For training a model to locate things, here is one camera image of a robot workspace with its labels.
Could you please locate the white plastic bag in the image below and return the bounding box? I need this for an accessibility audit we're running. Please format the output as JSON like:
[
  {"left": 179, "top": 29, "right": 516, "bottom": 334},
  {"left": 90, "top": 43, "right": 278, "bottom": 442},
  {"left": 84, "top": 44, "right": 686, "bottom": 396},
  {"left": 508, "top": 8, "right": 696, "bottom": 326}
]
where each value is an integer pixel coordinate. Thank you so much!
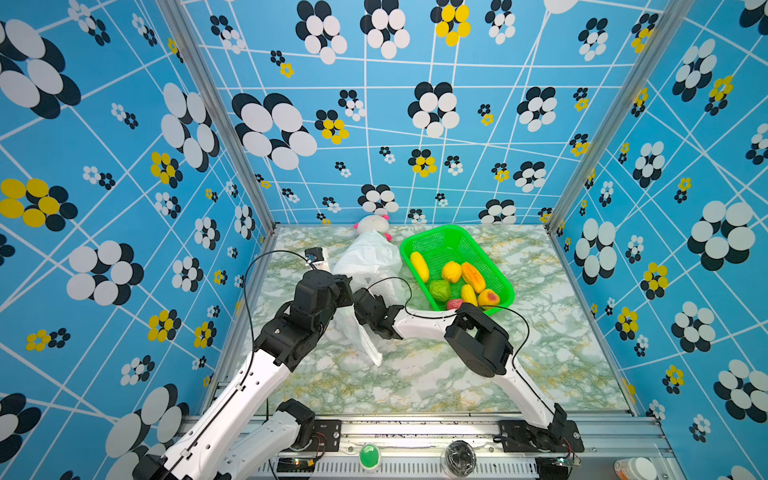
[{"left": 331, "top": 231, "right": 406, "bottom": 366}]

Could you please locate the yellow lemon fruit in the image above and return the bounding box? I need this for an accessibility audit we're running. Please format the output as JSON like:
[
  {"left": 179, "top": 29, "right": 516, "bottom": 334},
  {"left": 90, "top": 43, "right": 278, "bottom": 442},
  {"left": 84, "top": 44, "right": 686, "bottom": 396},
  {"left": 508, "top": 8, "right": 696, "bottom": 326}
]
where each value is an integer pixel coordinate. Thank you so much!
[{"left": 410, "top": 251, "right": 430, "bottom": 284}]

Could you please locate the green lime fruit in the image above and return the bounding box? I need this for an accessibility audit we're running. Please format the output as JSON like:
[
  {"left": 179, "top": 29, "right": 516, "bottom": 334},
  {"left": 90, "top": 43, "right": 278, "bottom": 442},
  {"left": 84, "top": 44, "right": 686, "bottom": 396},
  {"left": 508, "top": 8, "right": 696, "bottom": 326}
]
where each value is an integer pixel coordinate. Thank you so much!
[{"left": 428, "top": 279, "right": 452, "bottom": 303}]

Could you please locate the red lychee fruit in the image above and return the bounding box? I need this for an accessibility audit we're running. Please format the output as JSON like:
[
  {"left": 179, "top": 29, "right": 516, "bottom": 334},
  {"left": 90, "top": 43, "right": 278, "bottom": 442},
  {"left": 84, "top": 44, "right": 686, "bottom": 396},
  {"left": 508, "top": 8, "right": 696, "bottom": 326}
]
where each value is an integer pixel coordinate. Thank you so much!
[{"left": 446, "top": 299, "right": 463, "bottom": 310}]

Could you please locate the small yellow fruit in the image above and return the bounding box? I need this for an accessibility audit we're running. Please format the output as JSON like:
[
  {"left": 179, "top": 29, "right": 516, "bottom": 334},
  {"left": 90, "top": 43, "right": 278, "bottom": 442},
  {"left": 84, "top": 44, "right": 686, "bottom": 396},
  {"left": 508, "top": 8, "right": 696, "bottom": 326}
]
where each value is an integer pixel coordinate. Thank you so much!
[{"left": 441, "top": 261, "right": 463, "bottom": 284}]

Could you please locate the long yellow fruit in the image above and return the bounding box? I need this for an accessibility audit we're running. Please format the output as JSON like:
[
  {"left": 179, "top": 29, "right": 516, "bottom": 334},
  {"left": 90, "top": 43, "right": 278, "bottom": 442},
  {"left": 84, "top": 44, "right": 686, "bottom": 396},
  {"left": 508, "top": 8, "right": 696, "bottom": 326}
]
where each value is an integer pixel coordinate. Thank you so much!
[{"left": 460, "top": 284, "right": 478, "bottom": 306}]

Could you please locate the yellow red peach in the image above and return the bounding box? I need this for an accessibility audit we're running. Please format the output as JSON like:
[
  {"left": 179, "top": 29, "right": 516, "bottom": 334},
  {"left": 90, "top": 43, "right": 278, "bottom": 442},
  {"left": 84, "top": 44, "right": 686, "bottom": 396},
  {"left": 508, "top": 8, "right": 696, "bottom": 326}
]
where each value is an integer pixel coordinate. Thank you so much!
[{"left": 477, "top": 288, "right": 501, "bottom": 308}]

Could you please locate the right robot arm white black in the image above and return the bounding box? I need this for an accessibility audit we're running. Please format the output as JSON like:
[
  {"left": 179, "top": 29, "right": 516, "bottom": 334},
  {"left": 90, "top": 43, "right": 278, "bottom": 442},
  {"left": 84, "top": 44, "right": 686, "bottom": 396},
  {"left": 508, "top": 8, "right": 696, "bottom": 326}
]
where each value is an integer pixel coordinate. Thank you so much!
[{"left": 353, "top": 288, "right": 567, "bottom": 438}]

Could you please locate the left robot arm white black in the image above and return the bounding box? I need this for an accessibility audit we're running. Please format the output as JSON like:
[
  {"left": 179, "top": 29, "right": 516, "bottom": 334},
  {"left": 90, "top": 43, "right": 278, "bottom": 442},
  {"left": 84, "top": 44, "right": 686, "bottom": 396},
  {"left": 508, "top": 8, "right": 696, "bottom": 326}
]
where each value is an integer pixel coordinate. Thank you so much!
[{"left": 133, "top": 270, "right": 353, "bottom": 479}]

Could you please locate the pink white plush toy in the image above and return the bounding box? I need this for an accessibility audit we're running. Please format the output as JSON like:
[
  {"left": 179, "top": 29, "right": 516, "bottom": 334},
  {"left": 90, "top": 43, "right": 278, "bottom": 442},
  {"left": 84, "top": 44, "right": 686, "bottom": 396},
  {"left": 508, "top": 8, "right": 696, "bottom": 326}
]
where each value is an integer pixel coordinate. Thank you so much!
[{"left": 353, "top": 214, "right": 392, "bottom": 242}]

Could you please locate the green plastic mesh basket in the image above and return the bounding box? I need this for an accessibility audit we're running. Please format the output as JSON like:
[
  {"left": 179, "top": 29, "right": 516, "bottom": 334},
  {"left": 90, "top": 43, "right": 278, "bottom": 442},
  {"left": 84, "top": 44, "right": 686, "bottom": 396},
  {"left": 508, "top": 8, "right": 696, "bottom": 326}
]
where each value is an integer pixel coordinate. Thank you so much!
[{"left": 400, "top": 225, "right": 516, "bottom": 315}]

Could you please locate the green push button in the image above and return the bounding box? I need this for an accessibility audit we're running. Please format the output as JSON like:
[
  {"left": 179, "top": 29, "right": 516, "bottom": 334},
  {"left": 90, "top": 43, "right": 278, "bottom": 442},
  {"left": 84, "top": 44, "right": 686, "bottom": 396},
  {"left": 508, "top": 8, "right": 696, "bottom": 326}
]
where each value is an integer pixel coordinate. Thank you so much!
[{"left": 358, "top": 444, "right": 381, "bottom": 472}]

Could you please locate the round silver knob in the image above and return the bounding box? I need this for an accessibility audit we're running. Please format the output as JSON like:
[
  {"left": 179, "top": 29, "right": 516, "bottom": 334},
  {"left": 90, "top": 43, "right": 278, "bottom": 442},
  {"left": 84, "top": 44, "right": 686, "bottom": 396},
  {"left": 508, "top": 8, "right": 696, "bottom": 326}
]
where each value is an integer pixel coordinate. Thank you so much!
[{"left": 441, "top": 440, "right": 477, "bottom": 479}]

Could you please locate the white orange container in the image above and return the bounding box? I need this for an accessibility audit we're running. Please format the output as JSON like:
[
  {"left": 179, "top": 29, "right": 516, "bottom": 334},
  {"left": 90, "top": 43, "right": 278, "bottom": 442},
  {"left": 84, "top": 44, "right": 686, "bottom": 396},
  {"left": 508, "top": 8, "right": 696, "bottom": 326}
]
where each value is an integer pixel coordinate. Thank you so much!
[{"left": 614, "top": 457, "right": 658, "bottom": 480}]

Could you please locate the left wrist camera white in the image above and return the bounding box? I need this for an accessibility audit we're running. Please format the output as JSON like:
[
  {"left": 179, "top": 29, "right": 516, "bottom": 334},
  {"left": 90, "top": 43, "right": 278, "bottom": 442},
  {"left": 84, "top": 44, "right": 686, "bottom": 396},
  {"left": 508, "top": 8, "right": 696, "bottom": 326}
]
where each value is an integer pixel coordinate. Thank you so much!
[{"left": 304, "top": 247, "right": 331, "bottom": 272}]

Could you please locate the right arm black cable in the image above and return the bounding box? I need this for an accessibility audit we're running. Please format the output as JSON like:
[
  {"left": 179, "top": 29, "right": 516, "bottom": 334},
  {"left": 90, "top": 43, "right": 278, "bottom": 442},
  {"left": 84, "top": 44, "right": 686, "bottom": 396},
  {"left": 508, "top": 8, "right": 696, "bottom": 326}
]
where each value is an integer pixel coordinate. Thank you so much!
[{"left": 365, "top": 275, "right": 559, "bottom": 415}]

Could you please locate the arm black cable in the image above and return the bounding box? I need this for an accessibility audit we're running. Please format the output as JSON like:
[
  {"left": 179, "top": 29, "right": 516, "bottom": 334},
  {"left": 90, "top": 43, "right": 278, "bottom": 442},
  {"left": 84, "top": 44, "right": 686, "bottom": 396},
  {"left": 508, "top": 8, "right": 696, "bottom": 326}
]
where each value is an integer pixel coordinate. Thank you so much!
[
  {"left": 241, "top": 249, "right": 310, "bottom": 421},
  {"left": 365, "top": 275, "right": 559, "bottom": 415}
]

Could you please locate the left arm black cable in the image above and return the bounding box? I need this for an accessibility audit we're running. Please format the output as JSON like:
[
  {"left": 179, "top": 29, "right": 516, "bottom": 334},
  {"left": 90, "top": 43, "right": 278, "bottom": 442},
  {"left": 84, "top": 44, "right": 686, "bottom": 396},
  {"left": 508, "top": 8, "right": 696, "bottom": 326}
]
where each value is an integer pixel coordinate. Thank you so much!
[{"left": 241, "top": 249, "right": 310, "bottom": 421}]

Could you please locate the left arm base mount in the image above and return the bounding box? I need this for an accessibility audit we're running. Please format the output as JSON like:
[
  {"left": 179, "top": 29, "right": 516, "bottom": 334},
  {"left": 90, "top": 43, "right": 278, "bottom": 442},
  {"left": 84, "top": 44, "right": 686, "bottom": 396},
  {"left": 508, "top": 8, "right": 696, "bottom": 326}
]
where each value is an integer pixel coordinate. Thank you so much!
[{"left": 274, "top": 399, "right": 342, "bottom": 453}]

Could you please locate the aluminium front rail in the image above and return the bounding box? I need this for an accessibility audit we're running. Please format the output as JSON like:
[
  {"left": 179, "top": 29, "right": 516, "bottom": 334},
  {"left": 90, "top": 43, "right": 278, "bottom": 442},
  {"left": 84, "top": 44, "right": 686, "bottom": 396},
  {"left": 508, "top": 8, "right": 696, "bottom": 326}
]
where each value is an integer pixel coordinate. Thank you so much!
[{"left": 179, "top": 413, "right": 685, "bottom": 480}]

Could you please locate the aluminium frame post left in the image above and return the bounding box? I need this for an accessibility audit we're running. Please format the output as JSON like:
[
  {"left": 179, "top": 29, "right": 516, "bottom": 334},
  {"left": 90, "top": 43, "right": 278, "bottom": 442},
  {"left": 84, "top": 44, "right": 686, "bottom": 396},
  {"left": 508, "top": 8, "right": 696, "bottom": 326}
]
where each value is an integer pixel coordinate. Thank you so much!
[{"left": 157, "top": 0, "right": 276, "bottom": 237}]

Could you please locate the aluminium frame post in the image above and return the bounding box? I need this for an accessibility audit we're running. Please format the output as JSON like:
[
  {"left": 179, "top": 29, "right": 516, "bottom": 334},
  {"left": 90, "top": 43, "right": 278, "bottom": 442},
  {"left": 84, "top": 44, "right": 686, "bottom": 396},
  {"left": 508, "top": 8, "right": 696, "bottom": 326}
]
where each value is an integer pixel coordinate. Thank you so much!
[
  {"left": 546, "top": 0, "right": 695, "bottom": 236},
  {"left": 157, "top": 0, "right": 276, "bottom": 237}
]

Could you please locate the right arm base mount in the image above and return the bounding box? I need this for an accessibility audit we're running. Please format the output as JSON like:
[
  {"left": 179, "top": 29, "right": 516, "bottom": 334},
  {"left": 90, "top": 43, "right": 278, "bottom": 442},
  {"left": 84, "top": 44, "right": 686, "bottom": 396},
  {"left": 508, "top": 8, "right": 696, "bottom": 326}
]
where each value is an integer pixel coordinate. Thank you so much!
[{"left": 493, "top": 420, "right": 585, "bottom": 454}]

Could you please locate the aluminium frame post right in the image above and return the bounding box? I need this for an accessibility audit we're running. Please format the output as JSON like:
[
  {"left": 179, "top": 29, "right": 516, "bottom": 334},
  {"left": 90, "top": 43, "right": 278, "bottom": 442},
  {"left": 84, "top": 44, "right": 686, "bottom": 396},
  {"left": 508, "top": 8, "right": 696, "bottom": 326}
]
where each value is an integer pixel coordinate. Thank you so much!
[{"left": 546, "top": 0, "right": 695, "bottom": 236}]

